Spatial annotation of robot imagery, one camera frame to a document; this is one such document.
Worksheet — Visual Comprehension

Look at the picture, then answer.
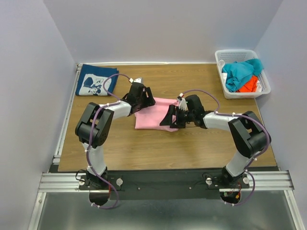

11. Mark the folded blue printed t-shirt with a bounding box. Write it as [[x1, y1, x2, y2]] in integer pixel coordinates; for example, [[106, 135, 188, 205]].
[[75, 64, 119, 96]]

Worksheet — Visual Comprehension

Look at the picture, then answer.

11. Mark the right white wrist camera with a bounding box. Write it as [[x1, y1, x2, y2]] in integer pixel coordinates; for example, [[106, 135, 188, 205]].
[[177, 93, 188, 111]]

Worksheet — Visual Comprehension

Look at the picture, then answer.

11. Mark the white plastic basket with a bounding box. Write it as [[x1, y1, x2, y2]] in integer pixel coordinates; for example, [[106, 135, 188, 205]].
[[215, 49, 271, 99]]

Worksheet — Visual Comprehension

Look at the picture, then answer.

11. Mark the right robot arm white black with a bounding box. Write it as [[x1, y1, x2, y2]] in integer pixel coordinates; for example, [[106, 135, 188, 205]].
[[160, 94, 272, 186]]

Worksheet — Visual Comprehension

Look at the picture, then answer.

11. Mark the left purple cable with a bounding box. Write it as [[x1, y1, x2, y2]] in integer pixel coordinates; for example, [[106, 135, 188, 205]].
[[86, 73, 135, 209]]

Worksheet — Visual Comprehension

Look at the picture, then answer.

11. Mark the pink t-shirt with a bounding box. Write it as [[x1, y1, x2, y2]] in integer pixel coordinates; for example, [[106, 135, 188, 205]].
[[134, 97, 178, 132]]

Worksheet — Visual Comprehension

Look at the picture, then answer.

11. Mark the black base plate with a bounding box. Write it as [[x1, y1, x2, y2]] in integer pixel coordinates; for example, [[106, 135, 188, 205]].
[[75, 168, 252, 207]]

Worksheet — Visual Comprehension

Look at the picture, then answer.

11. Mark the teal t-shirt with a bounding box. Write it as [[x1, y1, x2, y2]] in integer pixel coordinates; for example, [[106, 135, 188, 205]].
[[223, 58, 263, 93]]

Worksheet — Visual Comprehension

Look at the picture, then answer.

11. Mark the aluminium frame rail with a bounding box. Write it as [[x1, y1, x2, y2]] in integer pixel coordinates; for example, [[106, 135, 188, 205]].
[[28, 64, 82, 230]]

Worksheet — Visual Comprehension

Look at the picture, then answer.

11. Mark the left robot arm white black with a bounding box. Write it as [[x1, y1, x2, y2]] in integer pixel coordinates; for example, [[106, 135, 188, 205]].
[[75, 82, 155, 187]]

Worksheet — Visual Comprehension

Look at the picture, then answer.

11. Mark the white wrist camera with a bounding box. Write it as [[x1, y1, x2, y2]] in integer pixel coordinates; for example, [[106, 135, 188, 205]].
[[177, 93, 188, 111], [129, 77, 143, 84]]

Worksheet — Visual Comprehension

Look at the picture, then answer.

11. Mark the orange t-shirt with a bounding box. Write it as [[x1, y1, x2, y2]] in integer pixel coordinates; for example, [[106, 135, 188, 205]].
[[236, 75, 258, 93]]

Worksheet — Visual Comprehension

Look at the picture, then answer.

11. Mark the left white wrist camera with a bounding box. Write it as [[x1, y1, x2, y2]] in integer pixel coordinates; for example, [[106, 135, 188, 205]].
[[129, 77, 143, 84]]

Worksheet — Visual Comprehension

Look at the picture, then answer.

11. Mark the purple cable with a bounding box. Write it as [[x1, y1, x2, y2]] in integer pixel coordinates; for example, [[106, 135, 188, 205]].
[[86, 73, 135, 209], [181, 89, 272, 207]]

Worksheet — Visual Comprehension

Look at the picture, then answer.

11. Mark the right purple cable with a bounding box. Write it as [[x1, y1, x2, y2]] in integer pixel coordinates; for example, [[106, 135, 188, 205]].
[[181, 89, 272, 207]]

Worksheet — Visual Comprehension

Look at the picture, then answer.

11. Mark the white garment in basket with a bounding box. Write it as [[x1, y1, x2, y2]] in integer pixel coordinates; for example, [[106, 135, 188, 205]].
[[217, 59, 227, 84]]

